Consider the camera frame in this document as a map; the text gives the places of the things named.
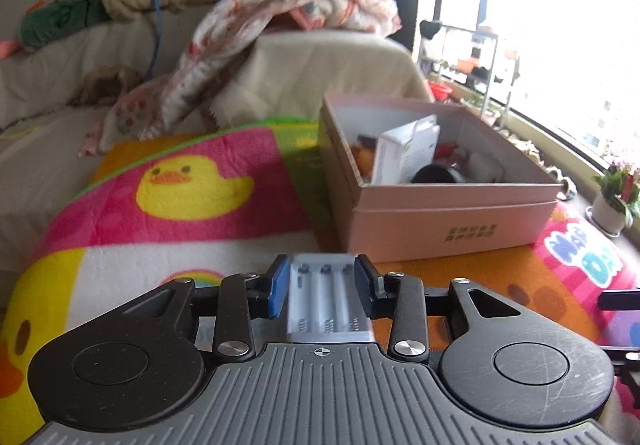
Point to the white carton box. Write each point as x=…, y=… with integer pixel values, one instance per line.
x=404, y=155

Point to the brown plush toy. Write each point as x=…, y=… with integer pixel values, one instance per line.
x=107, y=84

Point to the duck printed blanket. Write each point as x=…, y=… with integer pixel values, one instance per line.
x=200, y=205

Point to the floral pink blanket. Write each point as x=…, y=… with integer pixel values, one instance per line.
x=225, y=50

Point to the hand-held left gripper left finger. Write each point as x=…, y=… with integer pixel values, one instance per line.
x=279, y=290

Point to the red basin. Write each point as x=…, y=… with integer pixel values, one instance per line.
x=440, y=90

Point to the potted plant in white pot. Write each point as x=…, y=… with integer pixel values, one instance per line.
x=617, y=197

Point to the small white item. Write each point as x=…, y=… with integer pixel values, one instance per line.
x=482, y=167

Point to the metal balcony rack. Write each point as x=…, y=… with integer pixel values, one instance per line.
x=475, y=55

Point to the orange item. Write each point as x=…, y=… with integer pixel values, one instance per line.
x=365, y=159

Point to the pink cardboard box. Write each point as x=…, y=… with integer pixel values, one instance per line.
x=440, y=220

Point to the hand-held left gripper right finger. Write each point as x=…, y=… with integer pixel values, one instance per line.
x=361, y=286

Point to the white battery charger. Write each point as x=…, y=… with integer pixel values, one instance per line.
x=327, y=300

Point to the black round container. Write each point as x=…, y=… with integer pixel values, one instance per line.
x=434, y=173

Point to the green plush toy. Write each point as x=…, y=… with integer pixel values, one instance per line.
x=60, y=20

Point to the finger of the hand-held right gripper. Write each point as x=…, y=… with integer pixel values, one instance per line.
x=624, y=359
x=620, y=300

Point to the beige covered sofa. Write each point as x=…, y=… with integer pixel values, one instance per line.
x=310, y=70

